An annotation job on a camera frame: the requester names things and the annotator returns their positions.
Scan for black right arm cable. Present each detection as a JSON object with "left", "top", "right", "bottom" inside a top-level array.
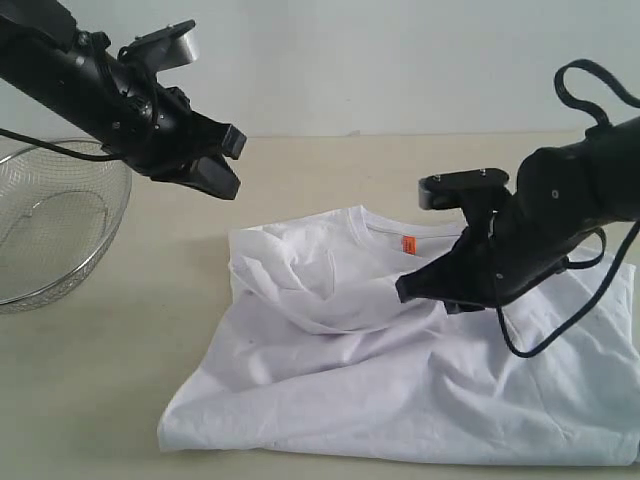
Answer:
[{"left": 494, "top": 58, "right": 640, "bottom": 359}]

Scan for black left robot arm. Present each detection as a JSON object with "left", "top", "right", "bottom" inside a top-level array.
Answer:
[{"left": 1, "top": 1, "right": 246, "bottom": 200}]

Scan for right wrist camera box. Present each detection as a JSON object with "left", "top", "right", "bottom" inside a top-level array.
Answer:
[{"left": 418, "top": 168, "right": 511, "bottom": 225}]

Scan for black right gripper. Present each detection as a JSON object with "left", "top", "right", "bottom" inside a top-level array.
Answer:
[{"left": 395, "top": 209, "right": 580, "bottom": 313}]

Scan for white t-shirt red lettering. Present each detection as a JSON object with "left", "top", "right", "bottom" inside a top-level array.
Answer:
[{"left": 157, "top": 206, "right": 639, "bottom": 466}]

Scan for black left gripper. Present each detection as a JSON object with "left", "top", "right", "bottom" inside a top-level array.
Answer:
[{"left": 74, "top": 64, "right": 247, "bottom": 200}]

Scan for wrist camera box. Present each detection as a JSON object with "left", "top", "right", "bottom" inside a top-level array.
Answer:
[
  {"left": 418, "top": 168, "right": 511, "bottom": 225},
  {"left": 118, "top": 20, "right": 200, "bottom": 74}
]

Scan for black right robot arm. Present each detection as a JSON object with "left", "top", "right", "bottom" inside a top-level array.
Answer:
[{"left": 396, "top": 120, "right": 639, "bottom": 308}]

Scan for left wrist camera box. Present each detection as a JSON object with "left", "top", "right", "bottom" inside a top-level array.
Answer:
[{"left": 118, "top": 20, "right": 200, "bottom": 74}]

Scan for round metal mesh basket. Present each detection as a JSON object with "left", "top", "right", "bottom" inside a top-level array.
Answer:
[{"left": 1, "top": 146, "right": 132, "bottom": 314}]

